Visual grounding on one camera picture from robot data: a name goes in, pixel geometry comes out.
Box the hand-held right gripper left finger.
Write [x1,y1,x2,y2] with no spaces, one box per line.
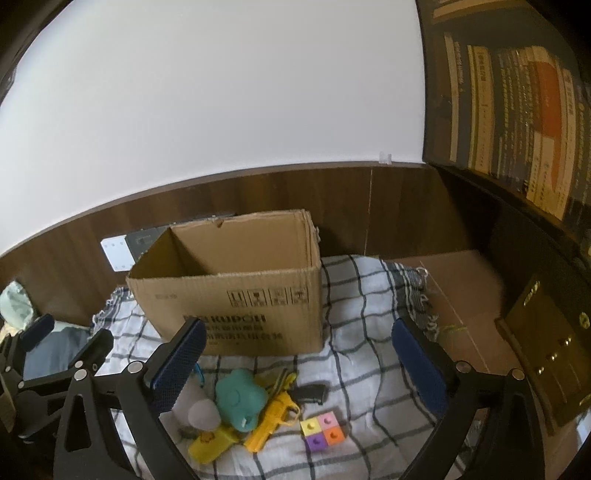
[53,318,207,480]

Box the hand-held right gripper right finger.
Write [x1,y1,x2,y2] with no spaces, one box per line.
[392,318,546,480]

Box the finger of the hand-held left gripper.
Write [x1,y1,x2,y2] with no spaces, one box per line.
[65,329,115,380]
[0,314,56,386]

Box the pale pink ball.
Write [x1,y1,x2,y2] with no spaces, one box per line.
[187,399,221,430]

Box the teal flower-shaped toy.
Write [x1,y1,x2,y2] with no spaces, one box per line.
[215,368,271,433]

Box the yellow toy with duck print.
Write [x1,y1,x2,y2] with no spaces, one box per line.
[187,425,243,463]

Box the yellow toy gun black grip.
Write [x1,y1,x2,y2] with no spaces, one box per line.
[243,369,329,454]

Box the brown cardboard box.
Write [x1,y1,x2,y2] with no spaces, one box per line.
[126,209,324,357]

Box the multicoloured cube block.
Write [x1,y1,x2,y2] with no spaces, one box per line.
[299,412,346,454]

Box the blue-grey cloth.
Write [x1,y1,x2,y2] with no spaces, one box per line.
[21,323,93,381]

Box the light green cloth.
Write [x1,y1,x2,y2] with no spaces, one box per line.
[0,281,35,330]

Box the plaid black white blanket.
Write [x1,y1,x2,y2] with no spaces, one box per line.
[90,254,490,480]

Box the brown cardboard sheet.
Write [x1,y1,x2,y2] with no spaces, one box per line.
[383,249,583,467]

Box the yellow-green plastic toy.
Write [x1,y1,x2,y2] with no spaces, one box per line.
[253,368,298,393]

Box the wooden cabinet with brass knobs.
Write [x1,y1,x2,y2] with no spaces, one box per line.
[495,272,591,437]

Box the dark bookshelf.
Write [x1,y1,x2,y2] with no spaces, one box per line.
[416,0,591,264]

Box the row of books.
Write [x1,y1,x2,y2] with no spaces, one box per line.
[431,0,591,222]

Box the white wall plate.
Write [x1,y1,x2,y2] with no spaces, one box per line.
[100,234,136,274]

